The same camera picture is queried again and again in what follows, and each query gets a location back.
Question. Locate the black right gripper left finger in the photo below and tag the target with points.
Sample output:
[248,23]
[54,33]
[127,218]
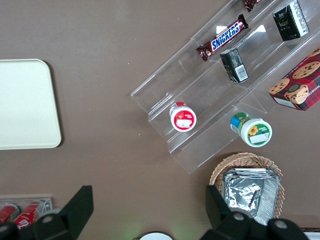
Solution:
[72,215]

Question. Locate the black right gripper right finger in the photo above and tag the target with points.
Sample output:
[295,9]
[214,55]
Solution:
[225,225]

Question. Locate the woven wicker basket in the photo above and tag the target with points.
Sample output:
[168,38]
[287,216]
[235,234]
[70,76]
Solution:
[240,160]

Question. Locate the cream plastic tray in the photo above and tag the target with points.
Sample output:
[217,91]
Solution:
[25,105]

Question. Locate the clear acrylic can holder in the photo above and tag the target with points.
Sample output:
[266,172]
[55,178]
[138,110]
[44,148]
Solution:
[47,203]

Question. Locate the aluminium foil container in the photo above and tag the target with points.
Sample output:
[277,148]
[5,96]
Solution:
[242,192]

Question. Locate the red cola can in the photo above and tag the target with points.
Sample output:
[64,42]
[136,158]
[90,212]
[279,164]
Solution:
[27,213]
[7,212]

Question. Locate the white round object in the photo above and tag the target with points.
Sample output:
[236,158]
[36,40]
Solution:
[156,236]

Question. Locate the green lid sunflower cup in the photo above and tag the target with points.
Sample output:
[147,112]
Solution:
[255,130]

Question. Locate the red lid yogurt cup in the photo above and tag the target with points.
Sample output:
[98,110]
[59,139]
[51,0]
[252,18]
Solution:
[182,118]

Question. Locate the clear acrylic tiered display stand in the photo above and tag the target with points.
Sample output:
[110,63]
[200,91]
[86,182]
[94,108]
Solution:
[192,75]

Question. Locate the red tartan cookie box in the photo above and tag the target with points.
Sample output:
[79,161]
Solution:
[300,85]

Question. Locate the small black drink carton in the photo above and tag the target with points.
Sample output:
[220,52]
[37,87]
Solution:
[233,65]

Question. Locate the Snickers chocolate bar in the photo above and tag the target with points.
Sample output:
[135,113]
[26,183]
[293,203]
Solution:
[225,37]

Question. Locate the tall black drink carton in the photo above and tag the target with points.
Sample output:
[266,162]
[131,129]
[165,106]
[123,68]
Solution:
[287,22]

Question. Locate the brown wrapped candy bar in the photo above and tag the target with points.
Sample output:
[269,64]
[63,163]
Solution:
[250,3]

